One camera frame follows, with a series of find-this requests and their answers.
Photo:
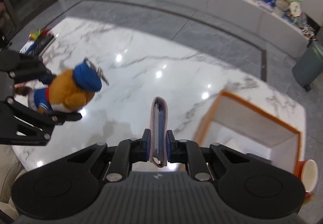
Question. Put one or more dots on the grey trash bin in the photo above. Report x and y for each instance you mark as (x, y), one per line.
(309, 67)

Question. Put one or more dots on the decorated plate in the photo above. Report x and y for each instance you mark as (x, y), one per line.
(301, 20)

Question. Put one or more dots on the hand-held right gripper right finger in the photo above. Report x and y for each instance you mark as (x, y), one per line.
(169, 153)

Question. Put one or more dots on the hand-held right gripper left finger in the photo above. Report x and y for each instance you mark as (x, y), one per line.
(147, 149)

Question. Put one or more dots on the pink case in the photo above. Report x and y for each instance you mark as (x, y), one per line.
(159, 133)

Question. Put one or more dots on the black and white toy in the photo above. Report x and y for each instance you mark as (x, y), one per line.
(308, 30)

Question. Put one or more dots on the white and blue box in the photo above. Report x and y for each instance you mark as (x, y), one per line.
(27, 48)

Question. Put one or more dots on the red paper cup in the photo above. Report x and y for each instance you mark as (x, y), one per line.
(309, 176)

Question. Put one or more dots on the brown plush bear blue cap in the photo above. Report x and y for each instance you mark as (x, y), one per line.
(68, 90)

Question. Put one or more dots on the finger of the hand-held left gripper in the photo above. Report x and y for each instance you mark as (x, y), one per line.
(30, 67)
(63, 116)

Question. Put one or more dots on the white round fan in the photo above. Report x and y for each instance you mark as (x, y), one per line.
(294, 8)

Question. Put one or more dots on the orange cardboard box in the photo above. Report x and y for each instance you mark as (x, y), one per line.
(252, 125)

